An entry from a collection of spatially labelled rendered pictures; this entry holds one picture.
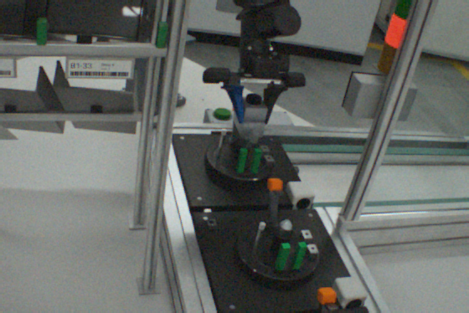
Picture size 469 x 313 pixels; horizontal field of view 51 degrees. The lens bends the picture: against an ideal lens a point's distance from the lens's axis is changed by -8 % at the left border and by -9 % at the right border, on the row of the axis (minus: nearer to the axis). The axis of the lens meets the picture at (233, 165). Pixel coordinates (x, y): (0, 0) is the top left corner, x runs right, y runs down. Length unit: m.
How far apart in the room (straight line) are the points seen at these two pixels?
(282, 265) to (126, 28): 0.42
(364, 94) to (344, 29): 3.46
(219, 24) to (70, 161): 3.06
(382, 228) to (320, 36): 3.33
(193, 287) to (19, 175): 0.52
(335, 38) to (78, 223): 3.54
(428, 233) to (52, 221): 0.79
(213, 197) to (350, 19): 3.48
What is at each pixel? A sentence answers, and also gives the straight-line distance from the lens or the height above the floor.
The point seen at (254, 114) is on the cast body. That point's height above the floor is 1.11.
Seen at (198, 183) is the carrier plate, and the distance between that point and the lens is 1.00.
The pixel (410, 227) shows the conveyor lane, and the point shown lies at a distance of 1.13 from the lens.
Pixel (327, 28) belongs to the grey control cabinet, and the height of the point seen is 0.29.
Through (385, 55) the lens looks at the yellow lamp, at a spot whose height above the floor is 1.29.
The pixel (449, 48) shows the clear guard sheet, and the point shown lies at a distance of 0.92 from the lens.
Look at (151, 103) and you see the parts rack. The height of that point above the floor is 1.13.
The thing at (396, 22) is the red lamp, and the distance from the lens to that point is 0.87.
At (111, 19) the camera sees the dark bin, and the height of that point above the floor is 1.33.
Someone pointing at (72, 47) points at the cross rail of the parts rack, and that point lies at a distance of 0.66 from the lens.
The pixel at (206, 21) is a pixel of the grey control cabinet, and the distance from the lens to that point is 4.14.
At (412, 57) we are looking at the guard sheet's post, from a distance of 0.88.
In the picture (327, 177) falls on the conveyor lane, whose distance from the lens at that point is 1.21.
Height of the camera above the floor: 1.57
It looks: 34 degrees down
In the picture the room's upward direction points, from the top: 12 degrees clockwise
